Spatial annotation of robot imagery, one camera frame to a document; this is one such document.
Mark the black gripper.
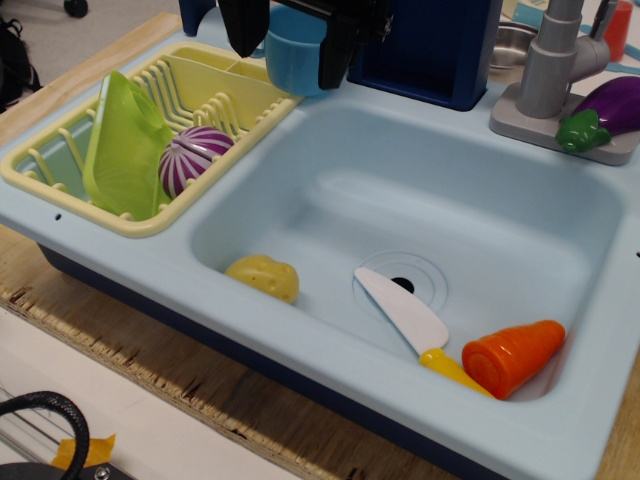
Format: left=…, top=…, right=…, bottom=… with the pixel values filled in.
left=218, top=0, right=393, bottom=90

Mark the blue plastic cup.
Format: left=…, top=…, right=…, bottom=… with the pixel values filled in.
left=252, top=5, right=327, bottom=97

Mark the yellow dish drying rack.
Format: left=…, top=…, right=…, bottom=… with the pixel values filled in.
left=1, top=42, right=300, bottom=238

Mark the light blue toy sink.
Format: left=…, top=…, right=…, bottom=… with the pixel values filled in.
left=1, top=15, right=639, bottom=479

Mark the purple striped toy onion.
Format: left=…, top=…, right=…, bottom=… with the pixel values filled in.
left=158, top=126, right=235, bottom=198

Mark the green plastic plate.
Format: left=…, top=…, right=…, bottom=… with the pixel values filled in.
left=82, top=71, right=173, bottom=221

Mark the black chair caster wheel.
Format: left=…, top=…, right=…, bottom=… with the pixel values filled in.
left=63, top=0, right=88, bottom=19

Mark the silver metal bowl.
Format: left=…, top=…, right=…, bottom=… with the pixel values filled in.
left=490, top=22, right=538, bottom=71

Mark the yellow toy potato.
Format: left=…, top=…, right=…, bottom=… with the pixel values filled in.
left=225, top=254, right=300, bottom=304

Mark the grey toy faucet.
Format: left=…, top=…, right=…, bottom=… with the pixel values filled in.
left=489, top=0, right=618, bottom=151

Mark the black bag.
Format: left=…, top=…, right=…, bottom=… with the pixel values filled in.
left=1, top=19, right=42, bottom=113

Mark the purple toy eggplant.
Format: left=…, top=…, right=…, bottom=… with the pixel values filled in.
left=555, top=76, right=639, bottom=153

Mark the orange toy carrot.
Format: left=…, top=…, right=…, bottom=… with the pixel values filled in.
left=462, top=319, right=566, bottom=400

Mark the yellow tape piece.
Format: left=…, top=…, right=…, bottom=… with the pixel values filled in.
left=51, top=434, right=116, bottom=470

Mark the white toy knife yellow handle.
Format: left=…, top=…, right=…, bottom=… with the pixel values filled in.
left=354, top=267, right=493, bottom=398

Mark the black braided cable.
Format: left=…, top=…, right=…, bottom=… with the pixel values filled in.
left=0, top=391, right=91, bottom=480

